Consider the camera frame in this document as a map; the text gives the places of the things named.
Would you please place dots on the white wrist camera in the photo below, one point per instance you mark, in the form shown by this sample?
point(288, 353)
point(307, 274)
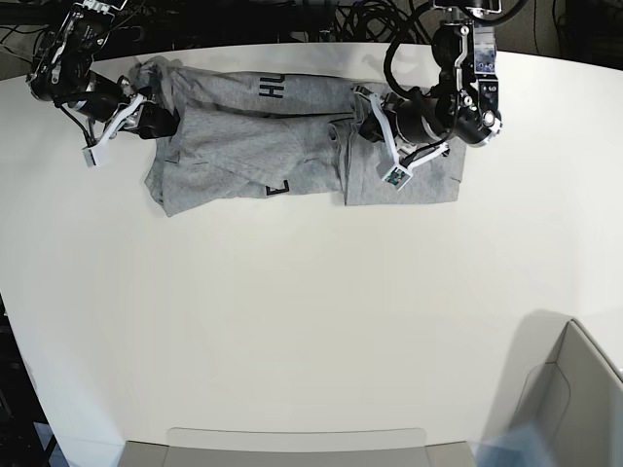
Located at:
point(97, 156)
point(394, 174)

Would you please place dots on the grey T-shirt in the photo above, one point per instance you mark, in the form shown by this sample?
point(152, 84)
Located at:
point(260, 135)

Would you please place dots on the grey cardboard box bottom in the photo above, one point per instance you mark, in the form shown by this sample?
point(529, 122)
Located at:
point(200, 447)

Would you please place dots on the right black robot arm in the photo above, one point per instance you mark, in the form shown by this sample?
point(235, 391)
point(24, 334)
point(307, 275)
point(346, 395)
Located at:
point(62, 74)

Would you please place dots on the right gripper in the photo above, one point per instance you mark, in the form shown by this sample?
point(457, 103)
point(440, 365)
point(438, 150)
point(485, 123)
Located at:
point(105, 98)

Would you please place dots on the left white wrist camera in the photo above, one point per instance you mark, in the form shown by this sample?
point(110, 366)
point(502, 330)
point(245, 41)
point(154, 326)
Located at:
point(394, 174)

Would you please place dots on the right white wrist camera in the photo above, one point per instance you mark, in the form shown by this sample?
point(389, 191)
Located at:
point(97, 156)

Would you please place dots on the grey cardboard box right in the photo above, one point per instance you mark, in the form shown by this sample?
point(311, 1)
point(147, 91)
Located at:
point(570, 410)

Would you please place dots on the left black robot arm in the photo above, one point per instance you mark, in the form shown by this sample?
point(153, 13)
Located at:
point(465, 100)

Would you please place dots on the grey cardboard box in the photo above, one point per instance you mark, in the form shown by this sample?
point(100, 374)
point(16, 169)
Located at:
point(200, 447)
point(570, 410)

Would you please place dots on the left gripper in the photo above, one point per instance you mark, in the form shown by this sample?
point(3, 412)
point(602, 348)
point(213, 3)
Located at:
point(403, 127)

